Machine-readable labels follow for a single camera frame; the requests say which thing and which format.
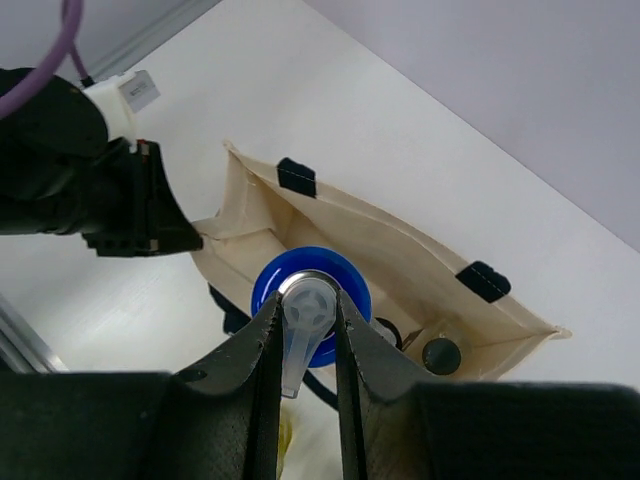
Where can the beige canvas tote bag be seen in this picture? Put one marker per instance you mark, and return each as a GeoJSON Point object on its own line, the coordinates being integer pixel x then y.
{"type": "Point", "coordinates": [422, 287]}

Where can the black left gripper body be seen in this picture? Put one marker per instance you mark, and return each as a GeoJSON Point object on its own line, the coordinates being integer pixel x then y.
{"type": "Point", "coordinates": [62, 174]}

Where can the clear bottle dark cap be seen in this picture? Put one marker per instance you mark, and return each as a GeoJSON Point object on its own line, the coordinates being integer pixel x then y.
{"type": "Point", "coordinates": [441, 356]}

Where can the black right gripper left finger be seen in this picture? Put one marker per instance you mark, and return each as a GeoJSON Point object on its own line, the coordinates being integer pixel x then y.
{"type": "Point", "coordinates": [216, 419]}

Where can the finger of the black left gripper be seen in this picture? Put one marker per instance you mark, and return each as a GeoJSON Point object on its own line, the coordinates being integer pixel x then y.
{"type": "Point", "coordinates": [167, 228]}

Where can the yellow bottle red cap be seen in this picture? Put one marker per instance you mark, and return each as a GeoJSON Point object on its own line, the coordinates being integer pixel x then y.
{"type": "Point", "coordinates": [309, 443]}

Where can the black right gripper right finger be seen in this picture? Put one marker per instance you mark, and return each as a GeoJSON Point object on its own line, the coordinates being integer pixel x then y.
{"type": "Point", "coordinates": [397, 421]}

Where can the left aluminium frame post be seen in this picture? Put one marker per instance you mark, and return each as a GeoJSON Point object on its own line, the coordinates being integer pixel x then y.
{"type": "Point", "coordinates": [154, 32]}

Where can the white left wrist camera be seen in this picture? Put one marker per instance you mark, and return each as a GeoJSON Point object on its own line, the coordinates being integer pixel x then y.
{"type": "Point", "coordinates": [119, 98]}

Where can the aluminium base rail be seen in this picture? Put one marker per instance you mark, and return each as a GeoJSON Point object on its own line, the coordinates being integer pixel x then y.
{"type": "Point", "coordinates": [22, 349]}

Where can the blue pump bottle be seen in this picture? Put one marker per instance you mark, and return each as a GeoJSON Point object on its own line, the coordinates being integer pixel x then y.
{"type": "Point", "coordinates": [309, 280]}

